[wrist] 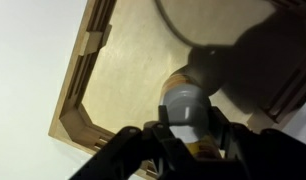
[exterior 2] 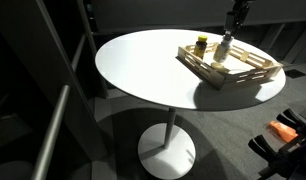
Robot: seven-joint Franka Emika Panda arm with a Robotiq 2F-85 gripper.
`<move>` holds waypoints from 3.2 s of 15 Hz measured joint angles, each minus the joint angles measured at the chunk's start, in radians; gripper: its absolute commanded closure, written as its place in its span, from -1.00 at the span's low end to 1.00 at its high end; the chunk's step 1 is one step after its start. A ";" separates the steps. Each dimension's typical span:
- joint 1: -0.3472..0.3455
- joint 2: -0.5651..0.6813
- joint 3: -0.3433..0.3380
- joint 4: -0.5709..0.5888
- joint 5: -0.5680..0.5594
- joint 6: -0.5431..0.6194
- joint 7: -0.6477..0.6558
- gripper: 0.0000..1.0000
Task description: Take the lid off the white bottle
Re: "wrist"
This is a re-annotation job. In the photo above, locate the white bottle with yellowish label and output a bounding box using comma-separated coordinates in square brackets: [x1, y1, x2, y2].
[160, 64, 224, 160]

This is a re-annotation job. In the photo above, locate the wooden slatted tray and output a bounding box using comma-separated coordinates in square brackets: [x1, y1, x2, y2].
[47, 0, 306, 178]

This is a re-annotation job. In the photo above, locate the grey bottle lid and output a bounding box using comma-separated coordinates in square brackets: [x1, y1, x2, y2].
[162, 83, 213, 143]

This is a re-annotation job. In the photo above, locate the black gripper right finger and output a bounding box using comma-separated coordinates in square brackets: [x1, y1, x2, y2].
[209, 106, 306, 180]

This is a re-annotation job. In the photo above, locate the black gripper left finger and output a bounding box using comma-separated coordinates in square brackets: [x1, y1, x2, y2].
[69, 104, 201, 180]

